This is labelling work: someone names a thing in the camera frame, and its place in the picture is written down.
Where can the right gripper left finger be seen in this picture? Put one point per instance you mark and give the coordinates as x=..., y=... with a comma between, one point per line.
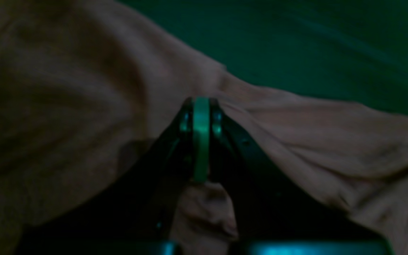
x=134, y=214

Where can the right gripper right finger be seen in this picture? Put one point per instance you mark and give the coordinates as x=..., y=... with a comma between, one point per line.
x=274, y=216

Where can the red long-sleeve T-shirt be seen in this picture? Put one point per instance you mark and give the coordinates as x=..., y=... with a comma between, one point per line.
x=82, y=80

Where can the black table cloth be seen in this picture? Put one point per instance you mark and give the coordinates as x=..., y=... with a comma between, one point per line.
x=355, y=50

